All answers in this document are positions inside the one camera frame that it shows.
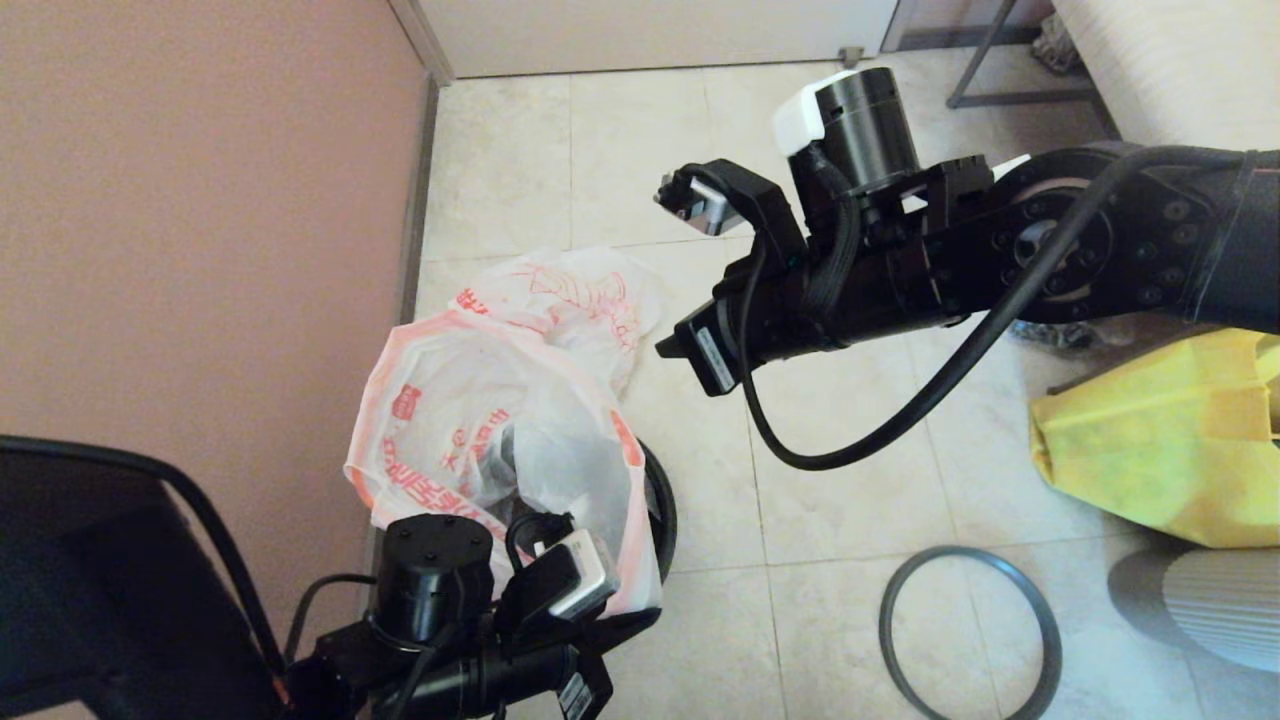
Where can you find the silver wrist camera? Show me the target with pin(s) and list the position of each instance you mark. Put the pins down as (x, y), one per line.
(590, 580)
(705, 205)

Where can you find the black crumpled item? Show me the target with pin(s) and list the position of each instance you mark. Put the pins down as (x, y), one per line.
(1050, 335)

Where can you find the white ribbed table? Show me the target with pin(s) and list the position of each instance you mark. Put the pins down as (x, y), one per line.
(1180, 60)

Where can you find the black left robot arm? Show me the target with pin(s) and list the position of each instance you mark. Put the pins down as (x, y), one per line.
(100, 600)

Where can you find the grey cloth bundle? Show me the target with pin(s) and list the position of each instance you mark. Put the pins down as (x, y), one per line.
(1052, 48)

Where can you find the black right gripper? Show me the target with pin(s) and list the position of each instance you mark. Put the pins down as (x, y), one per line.
(800, 310)

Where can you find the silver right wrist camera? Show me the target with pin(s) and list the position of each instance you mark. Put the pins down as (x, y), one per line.
(705, 205)

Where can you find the small metal door stop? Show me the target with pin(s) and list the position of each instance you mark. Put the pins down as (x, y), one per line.
(851, 56)

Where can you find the white ribbed bin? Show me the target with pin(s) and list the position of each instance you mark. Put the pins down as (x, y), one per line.
(1230, 600)

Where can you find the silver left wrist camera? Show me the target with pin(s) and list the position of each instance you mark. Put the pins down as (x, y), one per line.
(590, 580)

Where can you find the dark metal table frame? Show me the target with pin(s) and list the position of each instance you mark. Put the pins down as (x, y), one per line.
(1020, 100)

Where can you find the yellow fabric bag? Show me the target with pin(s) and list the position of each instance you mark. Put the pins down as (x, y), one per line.
(1150, 450)

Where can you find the white door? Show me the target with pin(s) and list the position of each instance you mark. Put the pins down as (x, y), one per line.
(650, 30)

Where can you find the black left camera bracket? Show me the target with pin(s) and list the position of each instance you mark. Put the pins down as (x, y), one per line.
(535, 595)

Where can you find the black right camera bracket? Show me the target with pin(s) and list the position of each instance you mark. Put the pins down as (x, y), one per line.
(770, 205)

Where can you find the black round trash bin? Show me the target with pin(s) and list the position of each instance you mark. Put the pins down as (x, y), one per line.
(662, 510)

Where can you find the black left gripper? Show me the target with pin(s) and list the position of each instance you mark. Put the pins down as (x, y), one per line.
(500, 685)

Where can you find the white door frame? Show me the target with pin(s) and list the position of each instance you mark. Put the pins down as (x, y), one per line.
(425, 45)

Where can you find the white red-printed trash bag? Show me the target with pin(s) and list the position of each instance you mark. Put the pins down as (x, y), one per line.
(580, 295)

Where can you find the black camera bracket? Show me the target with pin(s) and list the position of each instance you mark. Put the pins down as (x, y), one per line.
(535, 595)
(770, 205)

